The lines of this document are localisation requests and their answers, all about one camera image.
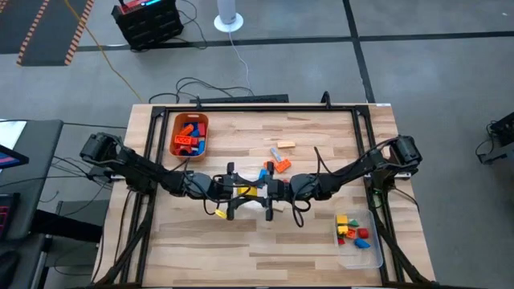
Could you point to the black metal table frame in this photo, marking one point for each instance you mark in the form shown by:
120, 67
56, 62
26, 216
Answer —
261, 108

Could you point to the dark side desk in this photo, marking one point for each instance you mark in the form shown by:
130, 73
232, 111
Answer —
36, 176

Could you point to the small blue hollow brick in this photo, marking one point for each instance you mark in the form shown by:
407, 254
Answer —
361, 243

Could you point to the small orange four-stud brick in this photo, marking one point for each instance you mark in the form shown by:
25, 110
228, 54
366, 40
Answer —
351, 234

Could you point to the printed wooden plank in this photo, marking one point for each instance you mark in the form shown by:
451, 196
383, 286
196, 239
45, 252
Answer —
278, 208

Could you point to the black box under desk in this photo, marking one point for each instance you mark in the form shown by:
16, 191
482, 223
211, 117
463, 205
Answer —
72, 222

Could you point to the hazard-striped floor mat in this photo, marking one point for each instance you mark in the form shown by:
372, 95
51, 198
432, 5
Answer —
56, 28

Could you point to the black equipment crate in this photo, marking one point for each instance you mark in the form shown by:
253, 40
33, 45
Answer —
148, 28

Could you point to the blue long brick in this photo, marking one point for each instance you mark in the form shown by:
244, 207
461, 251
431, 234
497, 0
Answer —
201, 147

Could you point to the dark power strip bar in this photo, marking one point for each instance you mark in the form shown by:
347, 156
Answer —
241, 98

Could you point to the plain wooden plank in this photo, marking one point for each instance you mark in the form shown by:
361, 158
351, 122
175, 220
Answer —
286, 144

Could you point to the blue plank block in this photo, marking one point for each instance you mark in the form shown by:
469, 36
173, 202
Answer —
262, 174

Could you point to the grey-blue plank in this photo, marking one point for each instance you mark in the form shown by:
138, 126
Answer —
276, 154

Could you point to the orange plastic bin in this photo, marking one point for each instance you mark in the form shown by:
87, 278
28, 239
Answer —
172, 136

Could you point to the small yellow-orange studded brick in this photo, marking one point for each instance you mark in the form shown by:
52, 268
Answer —
342, 229

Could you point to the white paper sheet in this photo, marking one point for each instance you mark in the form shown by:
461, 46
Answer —
10, 134

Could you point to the red curved block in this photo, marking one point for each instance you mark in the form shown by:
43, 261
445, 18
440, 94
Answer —
363, 233

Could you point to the big blue studded brick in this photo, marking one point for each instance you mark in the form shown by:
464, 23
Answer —
195, 131

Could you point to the clear plastic tray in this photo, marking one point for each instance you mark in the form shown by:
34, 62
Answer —
357, 257

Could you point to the green triangle block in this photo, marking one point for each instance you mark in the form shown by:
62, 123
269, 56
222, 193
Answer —
354, 222

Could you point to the red hollow long brick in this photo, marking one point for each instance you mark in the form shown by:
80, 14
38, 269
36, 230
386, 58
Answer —
182, 140

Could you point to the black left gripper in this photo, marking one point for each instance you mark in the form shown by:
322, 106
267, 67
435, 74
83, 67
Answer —
209, 188

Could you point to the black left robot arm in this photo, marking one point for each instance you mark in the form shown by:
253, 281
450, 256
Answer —
132, 164

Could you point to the tilted tablet screen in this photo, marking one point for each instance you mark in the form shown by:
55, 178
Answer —
10, 158

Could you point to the orange long studded brick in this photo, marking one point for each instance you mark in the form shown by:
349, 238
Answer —
186, 129

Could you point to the yellow cube block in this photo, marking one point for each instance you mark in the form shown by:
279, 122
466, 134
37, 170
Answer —
342, 219

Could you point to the backlit keyboard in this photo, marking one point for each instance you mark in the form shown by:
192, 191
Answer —
7, 216

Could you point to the yellow rectangular block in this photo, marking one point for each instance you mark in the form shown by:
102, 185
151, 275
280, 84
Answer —
247, 191

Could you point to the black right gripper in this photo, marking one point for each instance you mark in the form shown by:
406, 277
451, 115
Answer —
293, 188

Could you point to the red device with screen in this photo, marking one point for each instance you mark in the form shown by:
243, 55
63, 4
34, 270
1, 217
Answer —
138, 5

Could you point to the white round-base stand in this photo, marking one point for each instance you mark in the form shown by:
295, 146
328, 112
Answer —
228, 20

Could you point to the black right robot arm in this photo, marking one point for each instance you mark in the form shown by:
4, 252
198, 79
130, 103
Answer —
361, 164

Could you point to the black floor device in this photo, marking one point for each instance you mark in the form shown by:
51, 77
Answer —
500, 140

